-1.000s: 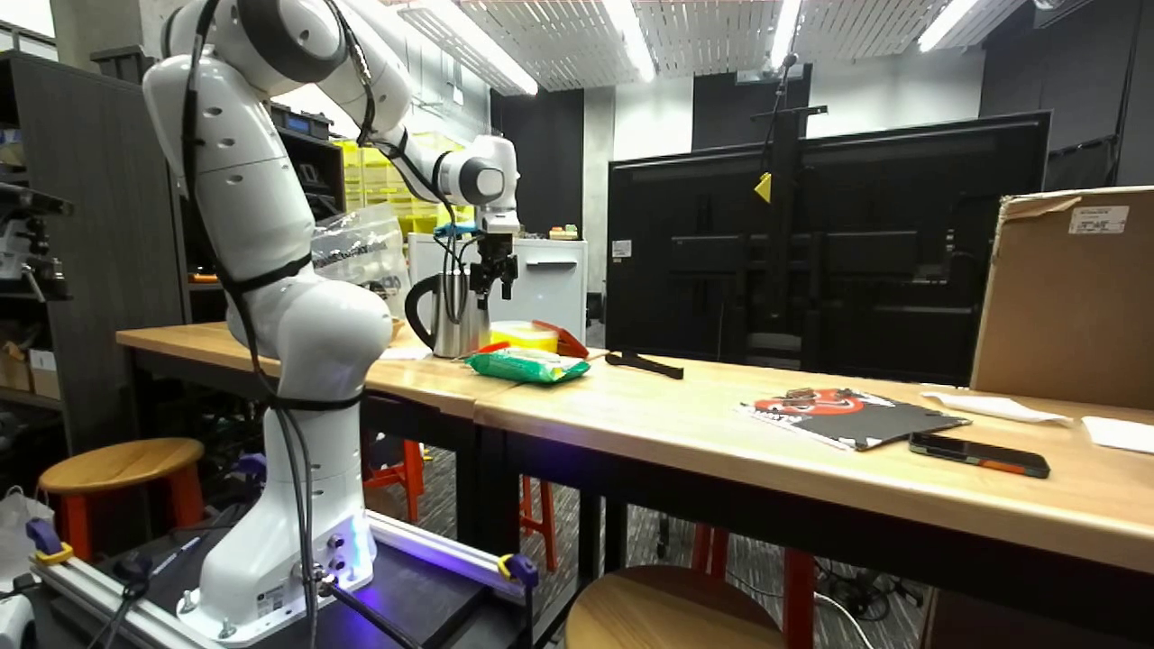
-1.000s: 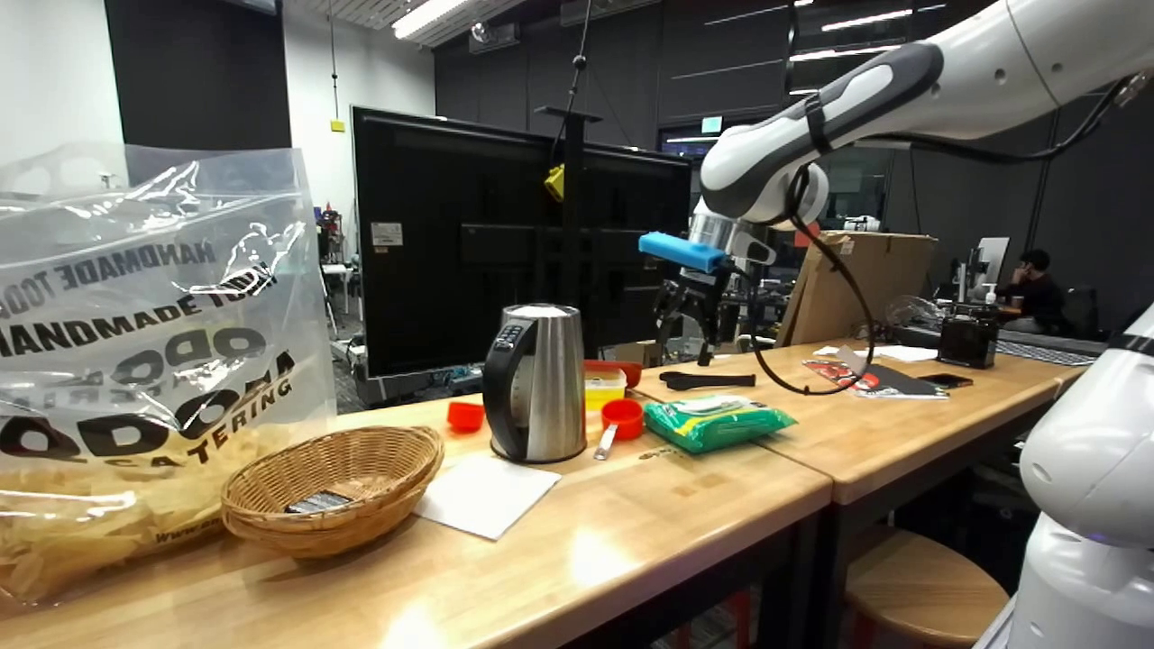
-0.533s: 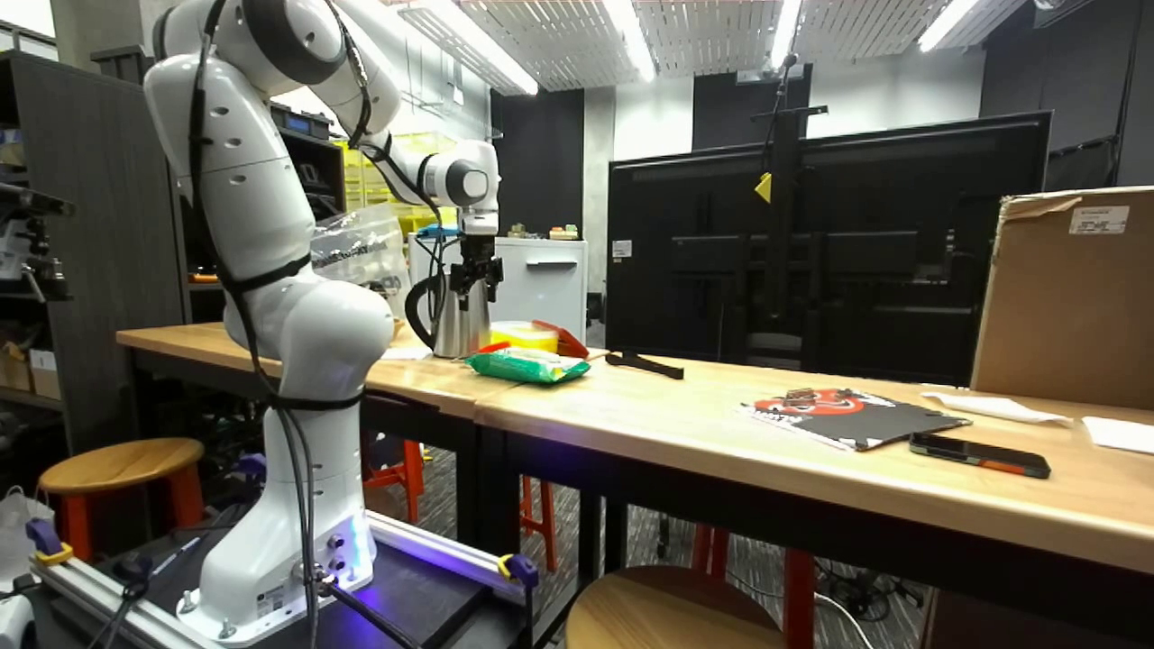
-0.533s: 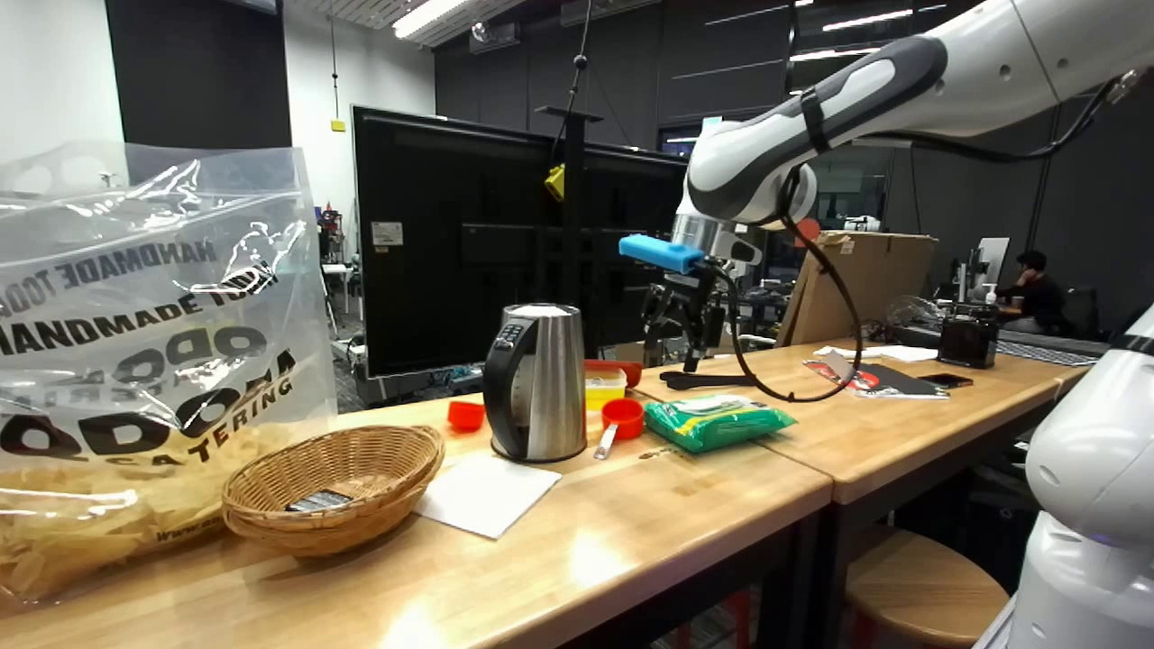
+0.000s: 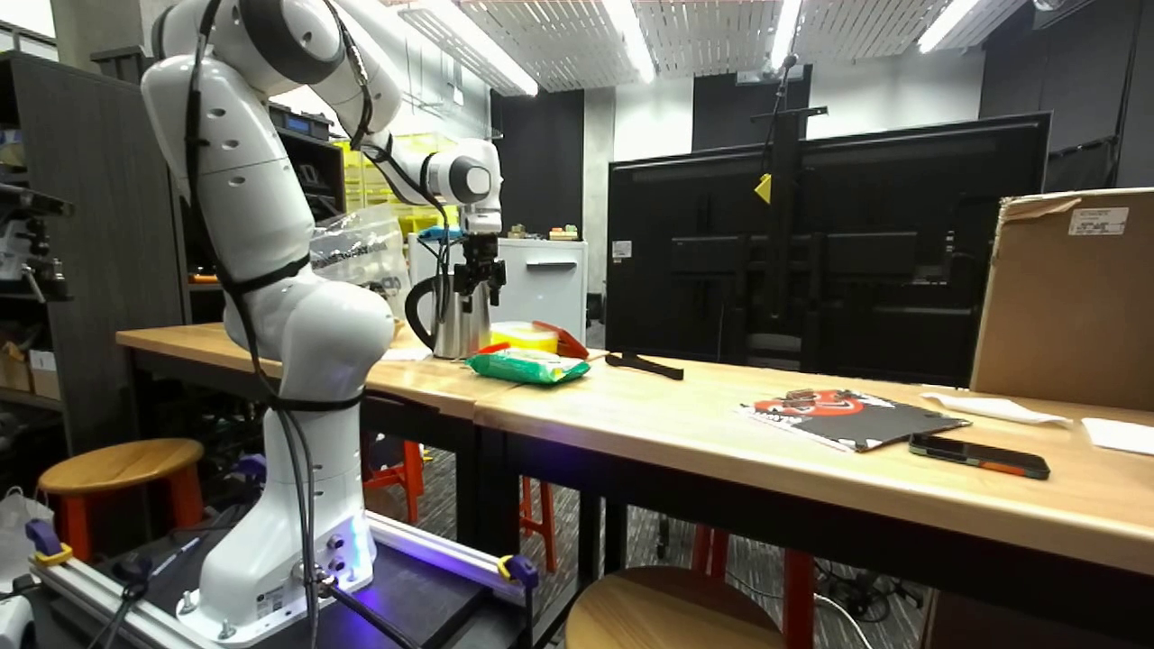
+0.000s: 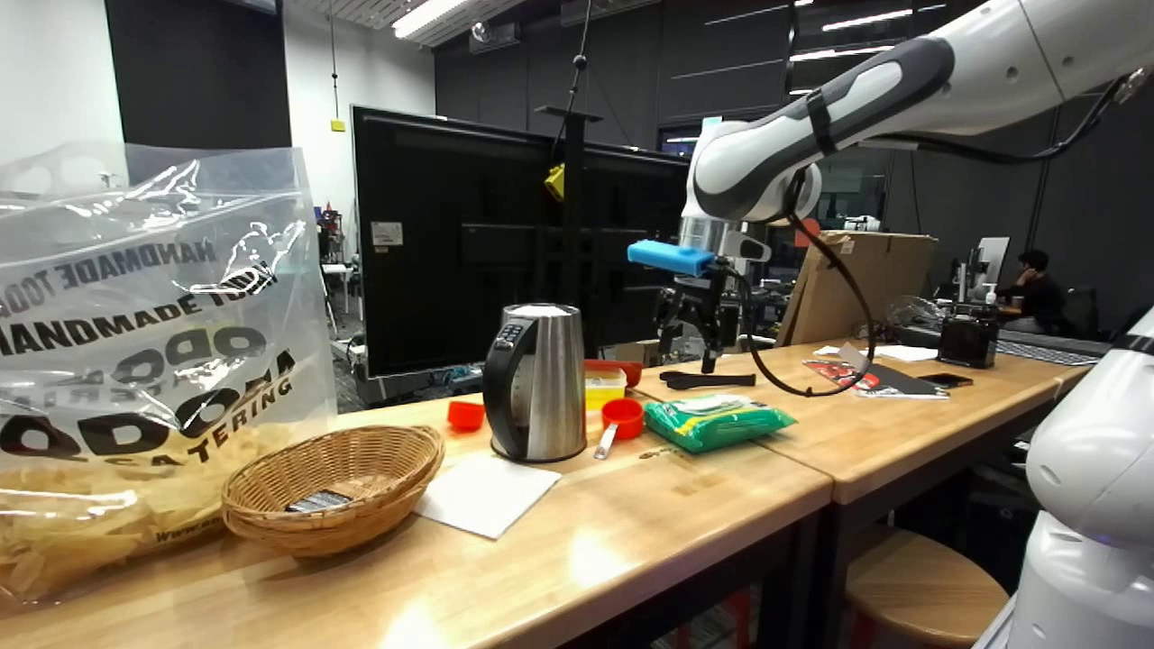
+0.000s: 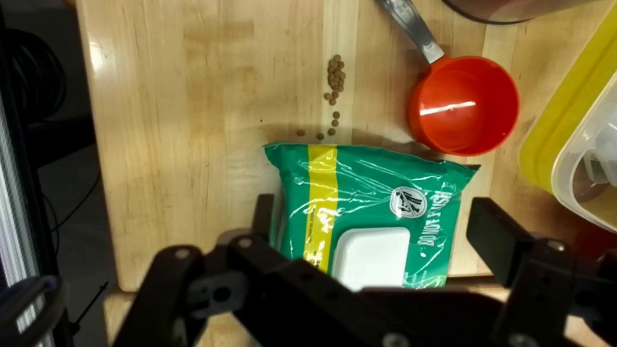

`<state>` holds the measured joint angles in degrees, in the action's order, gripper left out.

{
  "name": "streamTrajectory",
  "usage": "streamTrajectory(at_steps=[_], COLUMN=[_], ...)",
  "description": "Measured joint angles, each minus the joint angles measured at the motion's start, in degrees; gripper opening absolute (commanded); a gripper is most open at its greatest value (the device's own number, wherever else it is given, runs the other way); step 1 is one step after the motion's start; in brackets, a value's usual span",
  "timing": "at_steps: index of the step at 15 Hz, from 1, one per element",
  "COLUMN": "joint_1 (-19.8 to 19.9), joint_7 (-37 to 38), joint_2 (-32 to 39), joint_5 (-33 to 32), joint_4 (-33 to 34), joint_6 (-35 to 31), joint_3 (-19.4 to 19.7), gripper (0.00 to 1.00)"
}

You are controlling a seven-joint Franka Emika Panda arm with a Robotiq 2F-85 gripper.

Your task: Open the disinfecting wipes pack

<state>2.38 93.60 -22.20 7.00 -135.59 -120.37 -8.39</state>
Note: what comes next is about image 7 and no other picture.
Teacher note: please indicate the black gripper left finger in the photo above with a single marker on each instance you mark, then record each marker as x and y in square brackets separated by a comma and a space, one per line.
[213, 289]

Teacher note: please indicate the red plastic bowl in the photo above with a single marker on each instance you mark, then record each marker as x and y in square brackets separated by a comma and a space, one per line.
[598, 239]

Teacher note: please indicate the green disinfecting wipes pack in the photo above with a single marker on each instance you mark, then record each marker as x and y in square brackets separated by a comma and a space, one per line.
[367, 185]

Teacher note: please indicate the scattered brown pellets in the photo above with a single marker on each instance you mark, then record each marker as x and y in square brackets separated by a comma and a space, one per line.
[336, 73]

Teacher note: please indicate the yellow lidded plastic container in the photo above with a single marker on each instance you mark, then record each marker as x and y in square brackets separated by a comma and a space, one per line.
[565, 127]

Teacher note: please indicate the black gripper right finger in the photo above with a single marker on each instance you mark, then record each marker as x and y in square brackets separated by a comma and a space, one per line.
[533, 270]

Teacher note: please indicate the red measuring cup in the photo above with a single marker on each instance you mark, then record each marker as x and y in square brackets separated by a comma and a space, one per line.
[463, 106]

